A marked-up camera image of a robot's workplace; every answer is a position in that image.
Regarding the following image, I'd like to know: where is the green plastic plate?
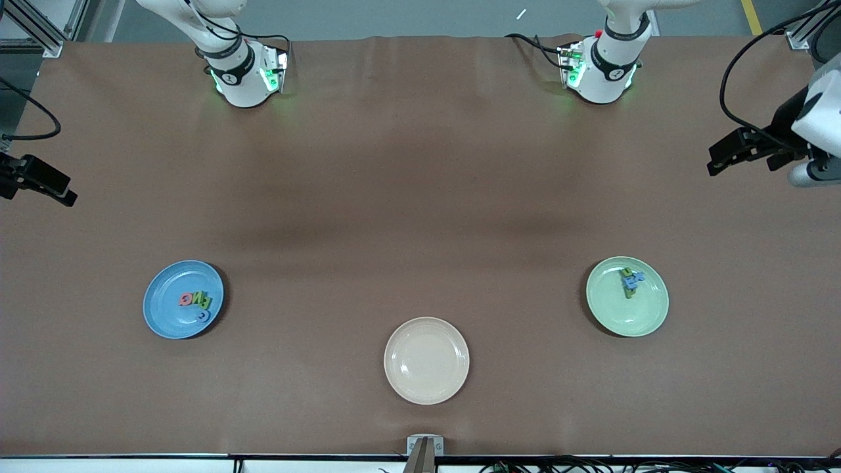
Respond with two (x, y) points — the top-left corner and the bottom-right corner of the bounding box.
(585, 256), (670, 338)

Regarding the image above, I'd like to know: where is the white table edge rail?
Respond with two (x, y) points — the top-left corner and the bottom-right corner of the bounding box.
(0, 453), (841, 473)

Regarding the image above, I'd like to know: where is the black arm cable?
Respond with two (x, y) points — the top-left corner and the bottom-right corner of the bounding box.
(719, 0), (841, 137)
(0, 76), (63, 142)

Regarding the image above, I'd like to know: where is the black right base cable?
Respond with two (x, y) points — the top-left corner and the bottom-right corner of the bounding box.
(244, 33), (293, 56)

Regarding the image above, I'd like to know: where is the beige plastic plate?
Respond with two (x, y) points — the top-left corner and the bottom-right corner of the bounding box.
(384, 317), (470, 405)

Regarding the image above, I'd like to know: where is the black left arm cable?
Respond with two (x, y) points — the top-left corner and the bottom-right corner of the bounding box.
(719, 0), (841, 137)

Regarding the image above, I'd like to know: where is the aluminium frame profile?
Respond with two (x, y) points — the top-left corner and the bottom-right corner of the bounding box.
(0, 0), (89, 58)
(782, 0), (841, 50)

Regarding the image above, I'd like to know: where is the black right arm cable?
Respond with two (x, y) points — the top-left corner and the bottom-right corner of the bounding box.
(0, 76), (63, 142)

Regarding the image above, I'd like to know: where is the black left base cable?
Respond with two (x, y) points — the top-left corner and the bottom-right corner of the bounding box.
(505, 32), (567, 70)

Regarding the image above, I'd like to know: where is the black base cable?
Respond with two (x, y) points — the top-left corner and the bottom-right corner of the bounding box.
(244, 33), (293, 56)
(505, 32), (567, 70)

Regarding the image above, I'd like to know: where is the blue plastic plate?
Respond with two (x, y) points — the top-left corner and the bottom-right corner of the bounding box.
(143, 260), (225, 340)

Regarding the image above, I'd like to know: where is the brown table cover mat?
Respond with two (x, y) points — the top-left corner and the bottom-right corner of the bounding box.
(0, 34), (841, 457)

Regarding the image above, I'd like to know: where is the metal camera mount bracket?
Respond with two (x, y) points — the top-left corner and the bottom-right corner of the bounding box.
(402, 435), (445, 473)

